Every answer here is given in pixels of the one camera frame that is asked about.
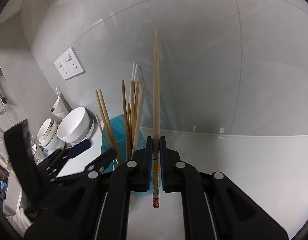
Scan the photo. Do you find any bamboo chopstick yellow red end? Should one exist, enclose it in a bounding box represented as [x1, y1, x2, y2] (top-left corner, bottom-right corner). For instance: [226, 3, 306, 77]
[152, 27, 161, 208]

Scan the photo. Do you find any white empty wall socket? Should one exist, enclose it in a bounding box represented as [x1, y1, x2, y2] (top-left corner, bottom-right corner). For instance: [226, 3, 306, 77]
[54, 46, 84, 81]

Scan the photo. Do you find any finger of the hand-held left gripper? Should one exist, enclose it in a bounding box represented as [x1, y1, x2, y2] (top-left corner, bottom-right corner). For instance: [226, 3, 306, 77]
[84, 147, 117, 173]
[64, 139, 92, 160]

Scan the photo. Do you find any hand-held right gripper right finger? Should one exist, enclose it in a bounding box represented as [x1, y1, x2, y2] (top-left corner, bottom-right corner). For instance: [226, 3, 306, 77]
[159, 136, 289, 240]

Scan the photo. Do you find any white cup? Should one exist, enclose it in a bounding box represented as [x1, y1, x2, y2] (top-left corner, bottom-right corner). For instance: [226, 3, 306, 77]
[49, 86, 69, 120]

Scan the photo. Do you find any blue patterned white dish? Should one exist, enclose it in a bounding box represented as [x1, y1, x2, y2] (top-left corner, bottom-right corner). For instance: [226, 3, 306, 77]
[31, 140, 48, 165]

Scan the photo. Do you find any large white bowl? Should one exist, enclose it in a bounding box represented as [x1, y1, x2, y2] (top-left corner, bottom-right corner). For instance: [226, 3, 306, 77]
[56, 106, 91, 143]

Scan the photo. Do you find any person's left forearm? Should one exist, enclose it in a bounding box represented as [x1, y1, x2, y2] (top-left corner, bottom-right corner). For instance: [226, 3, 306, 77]
[7, 204, 33, 238]

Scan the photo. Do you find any blue plastic utensil holder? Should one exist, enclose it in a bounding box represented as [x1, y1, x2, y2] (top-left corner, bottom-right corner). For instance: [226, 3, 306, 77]
[100, 114, 151, 196]

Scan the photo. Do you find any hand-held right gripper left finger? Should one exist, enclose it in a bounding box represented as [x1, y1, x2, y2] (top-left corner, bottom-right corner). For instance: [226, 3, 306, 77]
[24, 136, 154, 240]

